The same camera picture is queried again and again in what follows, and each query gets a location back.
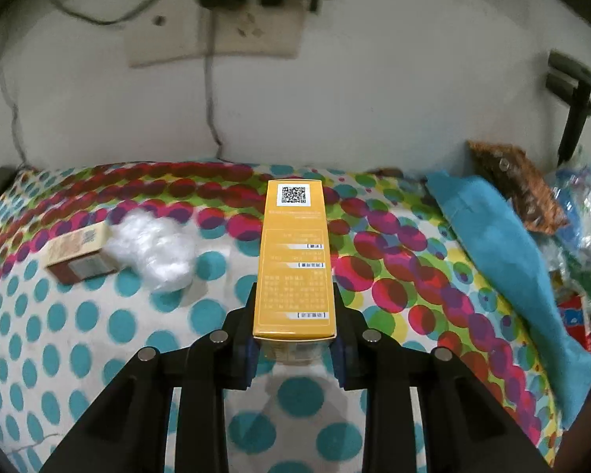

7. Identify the yellow carton box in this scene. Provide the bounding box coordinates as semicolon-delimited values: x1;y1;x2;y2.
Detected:
252;178;339;365

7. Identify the brown patterned packet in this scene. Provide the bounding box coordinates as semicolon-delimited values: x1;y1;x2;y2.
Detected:
468;140;569;235

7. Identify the black hanging monitor cable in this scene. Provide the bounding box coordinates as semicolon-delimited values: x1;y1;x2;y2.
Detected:
0;69;30;168

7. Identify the clear bag of small packets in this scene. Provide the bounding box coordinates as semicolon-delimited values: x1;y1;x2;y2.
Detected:
537;145;591;331

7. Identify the teal towel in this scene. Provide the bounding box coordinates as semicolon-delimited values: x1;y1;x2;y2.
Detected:
426;170;591;429

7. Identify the white wall socket plate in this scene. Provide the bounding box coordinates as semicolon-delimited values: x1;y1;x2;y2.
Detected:
124;7;212;69
209;0;309;59

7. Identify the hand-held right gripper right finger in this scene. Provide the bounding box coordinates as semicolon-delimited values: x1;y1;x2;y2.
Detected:
330;281;552;473

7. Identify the polka dot tablecloth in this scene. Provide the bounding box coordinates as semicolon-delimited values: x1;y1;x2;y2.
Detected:
0;160;579;473

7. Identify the black wall hook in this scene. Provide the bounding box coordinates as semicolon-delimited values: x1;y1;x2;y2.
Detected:
546;50;591;166

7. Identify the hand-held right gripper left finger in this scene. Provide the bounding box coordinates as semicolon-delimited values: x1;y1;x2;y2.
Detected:
39;281;262;473

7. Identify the red carton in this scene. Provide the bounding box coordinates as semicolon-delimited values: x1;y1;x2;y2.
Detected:
556;293;591;353

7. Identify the white crumpled plastic bag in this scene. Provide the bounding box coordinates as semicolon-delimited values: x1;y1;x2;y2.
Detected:
103;209;198;291

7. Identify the red and white carton box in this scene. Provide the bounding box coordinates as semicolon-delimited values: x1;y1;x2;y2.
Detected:
45;221;116;285

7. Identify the black adapter cable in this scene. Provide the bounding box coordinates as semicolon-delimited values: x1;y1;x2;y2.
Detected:
203;7;225;161

